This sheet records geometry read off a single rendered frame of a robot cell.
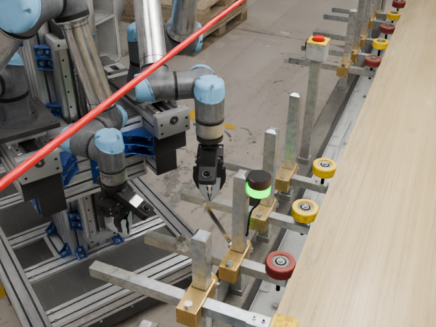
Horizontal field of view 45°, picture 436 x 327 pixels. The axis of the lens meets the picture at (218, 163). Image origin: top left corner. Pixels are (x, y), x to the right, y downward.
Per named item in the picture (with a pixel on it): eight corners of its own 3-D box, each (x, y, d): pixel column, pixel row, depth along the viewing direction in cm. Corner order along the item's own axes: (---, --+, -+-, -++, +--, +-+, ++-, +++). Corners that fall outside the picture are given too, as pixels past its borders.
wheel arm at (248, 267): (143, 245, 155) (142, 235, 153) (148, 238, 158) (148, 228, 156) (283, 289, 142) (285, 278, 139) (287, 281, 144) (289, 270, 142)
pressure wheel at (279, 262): (259, 295, 143) (261, 265, 137) (268, 275, 149) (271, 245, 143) (287, 304, 141) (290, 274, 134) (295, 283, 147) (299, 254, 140)
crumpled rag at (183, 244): (167, 248, 149) (167, 242, 148) (178, 233, 154) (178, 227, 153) (195, 257, 146) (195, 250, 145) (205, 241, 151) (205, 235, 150)
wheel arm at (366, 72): (288, 65, 271) (289, 57, 269) (290, 62, 274) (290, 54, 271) (373, 79, 257) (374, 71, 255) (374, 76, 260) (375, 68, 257)
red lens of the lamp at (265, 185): (244, 187, 132) (244, 180, 131) (252, 174, 136) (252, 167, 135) (266, 193, 130) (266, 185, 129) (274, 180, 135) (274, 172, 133)
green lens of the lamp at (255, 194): (243, 194, 133) (243, 187, 132) (251, 181, 138) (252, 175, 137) (265, 200, 131) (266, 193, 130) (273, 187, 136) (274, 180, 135)
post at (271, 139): (257, 251, 179) (265, 130, 152) (260, 244, 182) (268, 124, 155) (266, 254, 178) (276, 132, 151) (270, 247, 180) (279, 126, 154)
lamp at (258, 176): (241, 242, 143) (244, 179, 131) (248, 230, 147) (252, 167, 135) (261, 248, 141) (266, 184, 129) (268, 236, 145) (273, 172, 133)
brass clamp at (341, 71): (335, 76, 261) (336, 66, 258) (340, 65, 271) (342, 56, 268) (347, 78, 259) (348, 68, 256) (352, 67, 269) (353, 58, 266)
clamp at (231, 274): (218, 279, 145) (218, 266, 142) (235, 248, 155) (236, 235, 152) (237, 285, 143) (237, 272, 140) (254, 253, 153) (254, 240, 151)
